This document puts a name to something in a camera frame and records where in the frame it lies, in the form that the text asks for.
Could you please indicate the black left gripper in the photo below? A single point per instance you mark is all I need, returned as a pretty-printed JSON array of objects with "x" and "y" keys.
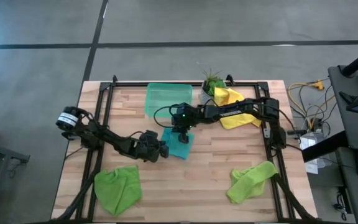
[{"x": 149, "y": 146}]

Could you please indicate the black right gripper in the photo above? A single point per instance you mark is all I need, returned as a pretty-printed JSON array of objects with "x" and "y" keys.
[{"x": 185, "y": 118}]

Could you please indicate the teal microfiber towel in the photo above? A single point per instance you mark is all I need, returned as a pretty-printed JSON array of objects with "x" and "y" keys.
[{"x": 179, "y": 150}]

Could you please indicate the translucent teal plastic bin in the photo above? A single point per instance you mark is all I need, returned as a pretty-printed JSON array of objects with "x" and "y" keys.
[{"x": 163, "y": 99}]

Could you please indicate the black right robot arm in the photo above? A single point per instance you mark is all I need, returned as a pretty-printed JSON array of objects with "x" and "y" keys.
[{"x": 238, "y": 109}]

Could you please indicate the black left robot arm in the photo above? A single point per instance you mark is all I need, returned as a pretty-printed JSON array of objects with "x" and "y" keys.
[{"x": 110, "y": 140}]

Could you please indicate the yellow microfiber towel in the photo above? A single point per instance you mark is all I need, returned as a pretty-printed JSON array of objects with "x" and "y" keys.
[{"x": 228, "y": 95}]

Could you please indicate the lime green microfiber towel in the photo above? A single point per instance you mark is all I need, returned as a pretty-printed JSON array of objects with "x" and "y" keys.
[{"x": 247, "y": 183}]

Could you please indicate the plant in patterned pot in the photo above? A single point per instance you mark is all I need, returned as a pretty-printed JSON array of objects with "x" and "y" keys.
[{"x": 211, "y": 84}]

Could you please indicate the white box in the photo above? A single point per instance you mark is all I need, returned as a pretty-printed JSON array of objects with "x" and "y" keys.
[{"x": 308, "y": 143}]

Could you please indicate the grey side desk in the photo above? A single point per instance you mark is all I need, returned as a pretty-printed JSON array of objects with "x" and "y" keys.
[{"x": 353, "y": 130}]

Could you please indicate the black metal table frame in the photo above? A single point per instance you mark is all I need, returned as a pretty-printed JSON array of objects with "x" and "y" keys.
[{"x": 129, "y": 84}]

